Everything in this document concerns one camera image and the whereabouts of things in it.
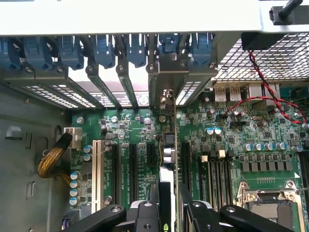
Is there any blue slot latch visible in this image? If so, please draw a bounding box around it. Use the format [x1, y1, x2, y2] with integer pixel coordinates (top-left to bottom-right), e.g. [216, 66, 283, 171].
[93, 35, 116, 70]
[58, 35, 84, 71]
[125, 33, 148, 68]
[0, 37, 22, 70]
[23, 36, 54, 71]
[190, 33, 213, 67]
[158, 33, 181, 55]

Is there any CPU socket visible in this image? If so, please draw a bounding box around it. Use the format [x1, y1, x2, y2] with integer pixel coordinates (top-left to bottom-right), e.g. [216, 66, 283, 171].
[235, 180, 309, 232]

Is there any black box with cable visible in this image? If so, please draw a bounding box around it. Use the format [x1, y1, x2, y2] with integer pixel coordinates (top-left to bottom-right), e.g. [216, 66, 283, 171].
[268, 0, 309, 25]

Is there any white PCI slot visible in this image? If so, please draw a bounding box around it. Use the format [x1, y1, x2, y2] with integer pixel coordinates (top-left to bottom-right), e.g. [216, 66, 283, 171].
[91, 139, 102, 215]

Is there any green Dell motherboard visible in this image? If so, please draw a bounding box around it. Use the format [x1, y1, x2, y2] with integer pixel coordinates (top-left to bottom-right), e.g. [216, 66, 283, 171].
[70, 82, 309, 232]

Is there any black short expansion slot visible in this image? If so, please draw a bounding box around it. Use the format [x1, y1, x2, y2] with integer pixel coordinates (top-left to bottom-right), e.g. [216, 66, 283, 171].
[146, 144, 157, 168]

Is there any open grey PC case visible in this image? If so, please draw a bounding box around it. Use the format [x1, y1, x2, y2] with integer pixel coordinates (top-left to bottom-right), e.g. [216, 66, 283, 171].
[0, 0, 309, 232]

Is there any black perforated slot cover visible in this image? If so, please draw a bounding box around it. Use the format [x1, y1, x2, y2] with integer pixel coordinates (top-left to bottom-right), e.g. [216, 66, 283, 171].
[4, 72, 78, 109]
[36, 72, 104, 109]
[175, 65, 218, 107]

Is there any yellow-black braided power cable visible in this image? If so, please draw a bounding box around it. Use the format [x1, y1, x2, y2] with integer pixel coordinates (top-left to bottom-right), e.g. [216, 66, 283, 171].
[36, 127, 83, 186]

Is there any black intrusion switch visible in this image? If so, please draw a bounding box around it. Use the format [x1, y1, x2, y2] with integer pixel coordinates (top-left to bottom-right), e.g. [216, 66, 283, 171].
[241, 32, 285, 51]

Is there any red-black twisted wire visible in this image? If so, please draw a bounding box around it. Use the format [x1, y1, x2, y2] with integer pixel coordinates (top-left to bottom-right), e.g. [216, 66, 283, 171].
[221, 50, 307, 125]

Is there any black long expansion slot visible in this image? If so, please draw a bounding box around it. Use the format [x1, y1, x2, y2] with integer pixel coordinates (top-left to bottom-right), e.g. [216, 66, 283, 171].
[181, 142, 191, 191]
[111, 142, 122, 206]
[128, 144, 139, 201]

